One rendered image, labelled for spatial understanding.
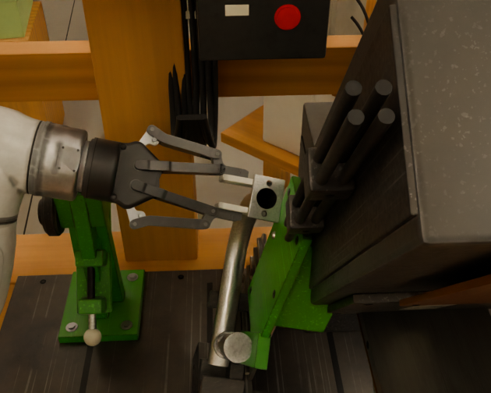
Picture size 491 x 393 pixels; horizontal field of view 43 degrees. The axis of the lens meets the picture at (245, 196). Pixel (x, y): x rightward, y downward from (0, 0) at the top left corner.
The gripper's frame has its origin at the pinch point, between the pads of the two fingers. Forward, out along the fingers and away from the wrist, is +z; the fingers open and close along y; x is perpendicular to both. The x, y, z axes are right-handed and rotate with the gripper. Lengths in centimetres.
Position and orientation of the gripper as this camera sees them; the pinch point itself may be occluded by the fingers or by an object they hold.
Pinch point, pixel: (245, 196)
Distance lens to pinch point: 79.9
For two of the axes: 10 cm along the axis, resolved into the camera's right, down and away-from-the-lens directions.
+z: 9.6, 1.8, 2.0
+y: 1.6, -9.8, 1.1
